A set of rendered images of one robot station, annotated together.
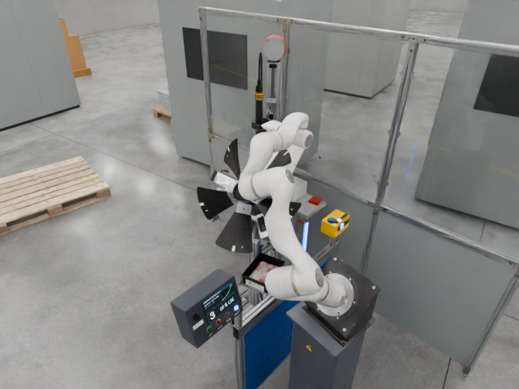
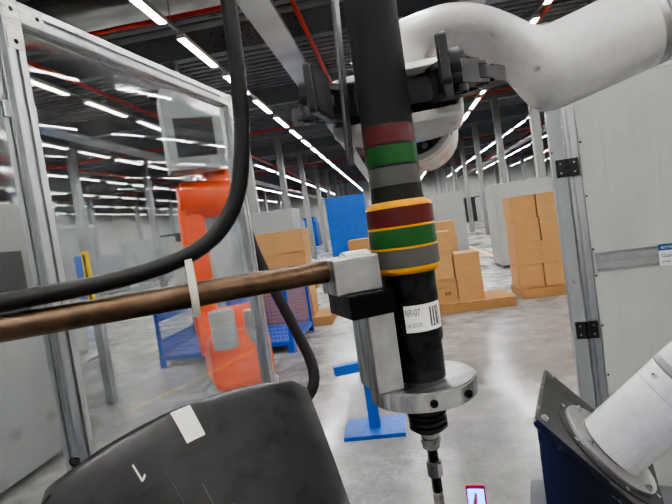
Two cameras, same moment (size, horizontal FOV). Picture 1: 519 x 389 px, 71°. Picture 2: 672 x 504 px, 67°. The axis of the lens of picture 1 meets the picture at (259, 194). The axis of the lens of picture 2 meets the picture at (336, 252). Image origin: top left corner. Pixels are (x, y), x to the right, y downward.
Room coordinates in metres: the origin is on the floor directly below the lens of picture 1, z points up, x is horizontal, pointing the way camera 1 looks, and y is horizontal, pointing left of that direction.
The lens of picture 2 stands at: (1.98, 0.28, 1.56)
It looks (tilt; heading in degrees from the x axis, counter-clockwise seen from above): 3 degrees down; 243
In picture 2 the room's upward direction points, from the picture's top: 8 degrees counter-clockwise
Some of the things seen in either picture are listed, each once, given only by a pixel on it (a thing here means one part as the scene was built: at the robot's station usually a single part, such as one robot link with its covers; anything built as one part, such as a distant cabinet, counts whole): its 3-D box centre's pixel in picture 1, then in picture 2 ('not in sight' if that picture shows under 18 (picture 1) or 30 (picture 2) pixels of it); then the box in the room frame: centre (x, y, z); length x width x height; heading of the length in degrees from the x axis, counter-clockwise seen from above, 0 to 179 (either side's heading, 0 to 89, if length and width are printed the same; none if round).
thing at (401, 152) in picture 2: not in sight; (391, 157); (1.79, 0.01, 1.60); 0.03 x 0.03 x 0.01
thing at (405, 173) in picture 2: not in sight; (394, 177); (1.79, 0.01, 1.59); 0.03 x 0.03 x 0.01
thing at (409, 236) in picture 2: not in sight; (402, 236); (1.79, 0.01, 1.55); 0.04 x 0.04 x 0.01
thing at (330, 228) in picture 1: (335, 224); not in sight; (1.76, -0.46, 1.02); 0.16 x 0.10 x 0.11; 137
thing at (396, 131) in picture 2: not in sight; (388, 136); (1.79, 0.01, 1.61); 0.03 x 0.03 x 0.01
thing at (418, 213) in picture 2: not in sight; (399, 216); (1.79, 0.01, 1.56); 0.04 x 0.04 x 0.01
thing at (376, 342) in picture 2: not in sight; (400, 323); (1.80, 0.00, 1.49); 0.09 x 0.07 x 0.10; 172
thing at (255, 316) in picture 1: (293, 283); not in sight; (1.47, -0.19, 0.82); 0.90 x 0.04 x 0.08; 137
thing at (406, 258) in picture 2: not in sight; (405, 255); (1.79, 0.01, 1.54); 0.04 x 0.04 x 0.01
